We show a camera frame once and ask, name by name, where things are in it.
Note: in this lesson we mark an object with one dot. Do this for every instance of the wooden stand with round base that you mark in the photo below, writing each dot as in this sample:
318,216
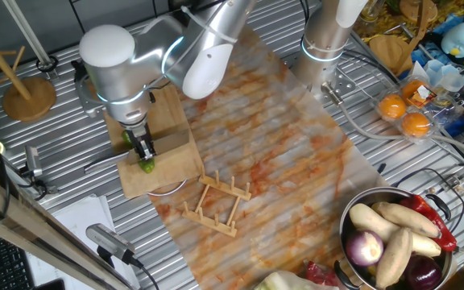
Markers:
389,52

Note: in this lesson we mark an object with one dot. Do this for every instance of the white paper sheets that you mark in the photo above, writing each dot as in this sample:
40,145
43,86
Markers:
83,213

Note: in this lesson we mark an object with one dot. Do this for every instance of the light blue plush toy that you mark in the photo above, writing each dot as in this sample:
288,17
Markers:
459,38

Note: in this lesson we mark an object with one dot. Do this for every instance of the round wooden disc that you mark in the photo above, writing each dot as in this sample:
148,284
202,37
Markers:
415,8

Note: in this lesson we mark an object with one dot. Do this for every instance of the orange fruit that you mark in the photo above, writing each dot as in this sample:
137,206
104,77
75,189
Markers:
411,89
391,106
415,124

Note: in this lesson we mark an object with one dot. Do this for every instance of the wooden peg rack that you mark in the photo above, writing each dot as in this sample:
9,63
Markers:
216,225

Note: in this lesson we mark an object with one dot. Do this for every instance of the small black plug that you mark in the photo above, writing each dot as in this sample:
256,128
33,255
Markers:
381,168

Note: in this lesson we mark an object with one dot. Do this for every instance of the pale purple onion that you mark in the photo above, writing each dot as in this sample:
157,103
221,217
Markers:
364,247

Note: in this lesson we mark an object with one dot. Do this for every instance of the steel cleaver knife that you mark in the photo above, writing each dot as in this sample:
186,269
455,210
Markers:
107,161

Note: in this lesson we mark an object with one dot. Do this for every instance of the silver depth camera on clamp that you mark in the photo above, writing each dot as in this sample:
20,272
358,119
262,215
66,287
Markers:
32,159

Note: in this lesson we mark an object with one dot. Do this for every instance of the red plastic bag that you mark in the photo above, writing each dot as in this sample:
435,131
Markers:
318,274

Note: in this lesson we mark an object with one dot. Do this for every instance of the grey camera on stand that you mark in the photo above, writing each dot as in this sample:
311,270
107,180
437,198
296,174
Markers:
109,241

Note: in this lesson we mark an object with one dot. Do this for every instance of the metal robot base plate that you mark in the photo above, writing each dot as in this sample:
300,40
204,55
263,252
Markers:
345,82

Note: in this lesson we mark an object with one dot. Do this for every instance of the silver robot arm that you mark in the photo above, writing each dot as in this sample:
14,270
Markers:
107,48

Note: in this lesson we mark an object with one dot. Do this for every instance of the wooden cutting board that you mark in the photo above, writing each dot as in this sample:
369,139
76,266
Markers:
167,169

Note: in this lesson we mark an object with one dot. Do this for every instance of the red chili pepper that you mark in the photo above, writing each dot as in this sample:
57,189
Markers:
437,225

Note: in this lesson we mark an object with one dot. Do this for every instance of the wooden mug tree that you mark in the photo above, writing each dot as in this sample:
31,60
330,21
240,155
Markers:
28,98

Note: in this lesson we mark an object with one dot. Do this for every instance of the black smartphone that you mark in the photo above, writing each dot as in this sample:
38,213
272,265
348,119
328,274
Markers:
50,285

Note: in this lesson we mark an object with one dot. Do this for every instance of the white green cabbage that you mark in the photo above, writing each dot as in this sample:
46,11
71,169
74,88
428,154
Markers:
284,282

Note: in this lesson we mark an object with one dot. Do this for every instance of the dark purple onion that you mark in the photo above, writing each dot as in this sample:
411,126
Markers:
423,274

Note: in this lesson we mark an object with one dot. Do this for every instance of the orange marble pattern mat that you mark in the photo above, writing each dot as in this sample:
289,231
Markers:
288,161

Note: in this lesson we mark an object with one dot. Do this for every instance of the clear plastic fruit tray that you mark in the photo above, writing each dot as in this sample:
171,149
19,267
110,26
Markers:
437,108

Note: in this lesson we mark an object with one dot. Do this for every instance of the aluminium frame beam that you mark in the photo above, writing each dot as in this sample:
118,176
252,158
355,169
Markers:
34,237

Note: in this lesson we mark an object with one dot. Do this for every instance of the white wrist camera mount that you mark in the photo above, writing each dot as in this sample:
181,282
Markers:
85,92

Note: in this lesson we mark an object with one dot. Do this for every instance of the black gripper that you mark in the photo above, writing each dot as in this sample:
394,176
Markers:
139,135

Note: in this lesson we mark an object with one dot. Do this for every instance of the pale sweet potato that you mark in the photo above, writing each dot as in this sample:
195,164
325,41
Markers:
407,217
367,219
395,258

